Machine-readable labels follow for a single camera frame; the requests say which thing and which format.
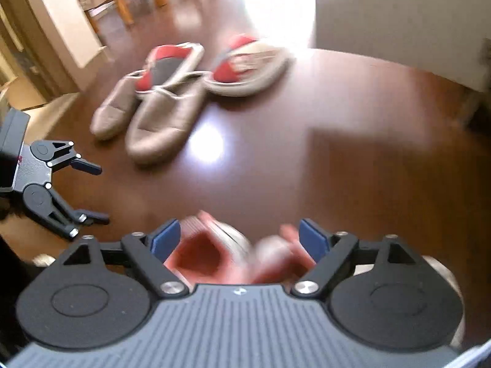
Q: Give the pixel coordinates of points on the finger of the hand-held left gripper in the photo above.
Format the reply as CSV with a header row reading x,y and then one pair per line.
x,y
96,217
86,166

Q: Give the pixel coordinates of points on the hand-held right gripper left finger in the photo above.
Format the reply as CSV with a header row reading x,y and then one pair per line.
x,y
165,239

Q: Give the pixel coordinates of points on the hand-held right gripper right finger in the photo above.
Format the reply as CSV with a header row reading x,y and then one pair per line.
x,y
312,239

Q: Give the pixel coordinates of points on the grey plush slipper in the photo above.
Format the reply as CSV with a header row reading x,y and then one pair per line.
x,y
113,109
163,126

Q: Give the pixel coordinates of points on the red lined beige slipper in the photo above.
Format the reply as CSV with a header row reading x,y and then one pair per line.
x,y
172,65
247,71

